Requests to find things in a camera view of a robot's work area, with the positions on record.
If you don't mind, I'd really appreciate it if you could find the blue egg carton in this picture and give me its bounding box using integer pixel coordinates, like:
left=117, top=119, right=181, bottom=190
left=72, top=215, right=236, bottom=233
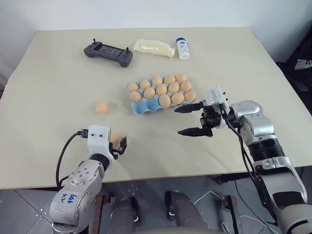
left=127, top=74, right=197, bottom=115

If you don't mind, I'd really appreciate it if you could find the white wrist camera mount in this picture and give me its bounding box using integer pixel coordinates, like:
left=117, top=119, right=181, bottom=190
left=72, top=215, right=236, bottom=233
left=87, top=125, right=115, bottom=162
left=211, top=86, right=230, bottom=129

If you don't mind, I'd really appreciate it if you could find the dark grey remote controller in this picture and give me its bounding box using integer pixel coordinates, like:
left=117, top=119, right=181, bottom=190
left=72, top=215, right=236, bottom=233
left=83, top=39, right=134, bottom=68

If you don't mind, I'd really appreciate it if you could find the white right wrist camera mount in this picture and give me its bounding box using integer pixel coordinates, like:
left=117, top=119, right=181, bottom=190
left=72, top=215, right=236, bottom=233
left=211, top=86, right=230, bottom=129

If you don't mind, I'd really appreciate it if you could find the rusty metal frame bar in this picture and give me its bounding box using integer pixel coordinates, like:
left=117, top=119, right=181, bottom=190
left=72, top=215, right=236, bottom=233
left=221, top=195, right=241, bottom=234
left=94, top=195, right=116, bottom=234

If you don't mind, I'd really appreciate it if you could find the black table frame bracket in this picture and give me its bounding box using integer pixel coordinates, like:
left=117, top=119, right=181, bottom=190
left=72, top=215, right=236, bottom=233
left=214, top=174, right=236, bottom=185

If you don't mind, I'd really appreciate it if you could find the black equipment with white label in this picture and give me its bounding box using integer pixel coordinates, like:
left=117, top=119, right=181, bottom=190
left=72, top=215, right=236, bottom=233
left=276, top=31, right=312, bottom=92

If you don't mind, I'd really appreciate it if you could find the dark rounded shape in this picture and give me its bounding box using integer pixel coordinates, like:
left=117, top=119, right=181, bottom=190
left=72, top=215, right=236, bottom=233
left=165, top=191, right=206, bottom=234
left=109, top=197, right=141, bottom=234

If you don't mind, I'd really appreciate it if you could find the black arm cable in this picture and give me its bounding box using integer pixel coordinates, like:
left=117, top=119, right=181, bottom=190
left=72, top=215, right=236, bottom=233
left=223, top=114, right=278, bottom=226
left=56, top=130, right=89, bottom=191

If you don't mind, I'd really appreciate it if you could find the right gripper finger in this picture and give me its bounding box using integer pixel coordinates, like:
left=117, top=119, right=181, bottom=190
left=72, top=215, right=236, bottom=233
left=174, top=101, right=205, bottom=114
left=177, top=127, right=213, bottom=138

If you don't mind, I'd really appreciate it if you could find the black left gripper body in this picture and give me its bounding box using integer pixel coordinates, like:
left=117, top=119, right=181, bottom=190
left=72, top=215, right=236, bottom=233
left=109, top=143, right=126, bottom=160

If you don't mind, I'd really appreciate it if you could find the clear bag of pale grains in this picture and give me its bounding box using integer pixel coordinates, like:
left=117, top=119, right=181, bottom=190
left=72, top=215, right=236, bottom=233
left=132, top=39, right=176, bottom=59

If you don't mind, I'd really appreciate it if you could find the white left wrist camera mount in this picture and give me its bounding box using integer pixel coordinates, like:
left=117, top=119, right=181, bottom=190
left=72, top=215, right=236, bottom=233
left=87, top=125, right=115, bottom=162

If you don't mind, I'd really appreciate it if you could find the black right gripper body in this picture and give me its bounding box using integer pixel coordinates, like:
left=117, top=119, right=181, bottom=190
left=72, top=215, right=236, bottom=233
left=199, top=100, right=222, bottom=137

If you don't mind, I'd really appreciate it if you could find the white bottle with blue cap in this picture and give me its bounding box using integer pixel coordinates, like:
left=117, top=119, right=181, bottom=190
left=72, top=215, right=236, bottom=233
left=175, top=37, right=190, bottom=60

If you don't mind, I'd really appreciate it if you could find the white floor cable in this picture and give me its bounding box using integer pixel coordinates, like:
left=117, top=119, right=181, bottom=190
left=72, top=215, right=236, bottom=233
left=195, top=191, right=277, bottom=234

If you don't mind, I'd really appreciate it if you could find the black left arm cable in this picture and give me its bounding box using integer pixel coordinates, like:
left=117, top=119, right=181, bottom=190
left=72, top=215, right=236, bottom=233
left=56, top=130, right=89, bottom=191

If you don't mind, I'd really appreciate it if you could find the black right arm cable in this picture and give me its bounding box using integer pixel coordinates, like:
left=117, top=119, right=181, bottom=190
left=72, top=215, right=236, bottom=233
left=223, top=114, right=278, bottom=226

